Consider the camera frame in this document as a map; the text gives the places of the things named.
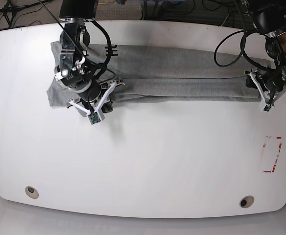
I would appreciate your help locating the grey T-shirt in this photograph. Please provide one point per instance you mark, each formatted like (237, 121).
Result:
(158, 74)

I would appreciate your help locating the right table cable grommet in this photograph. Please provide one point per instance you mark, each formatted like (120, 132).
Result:
(246, 202)

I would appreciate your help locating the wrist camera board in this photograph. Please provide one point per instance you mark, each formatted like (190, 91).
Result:
(95, 117)
(267, 108)

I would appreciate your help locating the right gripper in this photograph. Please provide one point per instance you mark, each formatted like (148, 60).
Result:
(90, 93)

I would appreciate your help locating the left table cable grommet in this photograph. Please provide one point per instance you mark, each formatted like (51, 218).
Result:
(31, 192)

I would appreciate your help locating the black tripod stand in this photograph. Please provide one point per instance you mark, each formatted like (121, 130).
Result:
(9, 11)

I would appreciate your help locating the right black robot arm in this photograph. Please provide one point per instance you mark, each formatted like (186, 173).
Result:
(78, 81)

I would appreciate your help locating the table cable grommet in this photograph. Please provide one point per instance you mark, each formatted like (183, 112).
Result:
(246, 202)
(31, 192)

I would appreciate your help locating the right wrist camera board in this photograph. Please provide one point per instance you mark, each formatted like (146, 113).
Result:
(95, 117)

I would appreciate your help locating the red tape marking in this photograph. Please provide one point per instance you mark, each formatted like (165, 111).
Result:
(270, 153)

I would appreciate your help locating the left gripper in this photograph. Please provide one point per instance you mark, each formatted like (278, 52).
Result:
(269, 88)

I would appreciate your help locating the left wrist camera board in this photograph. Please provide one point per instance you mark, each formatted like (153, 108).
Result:
(267, 108)

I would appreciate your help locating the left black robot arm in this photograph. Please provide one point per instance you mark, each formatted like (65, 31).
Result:
(268, 17)

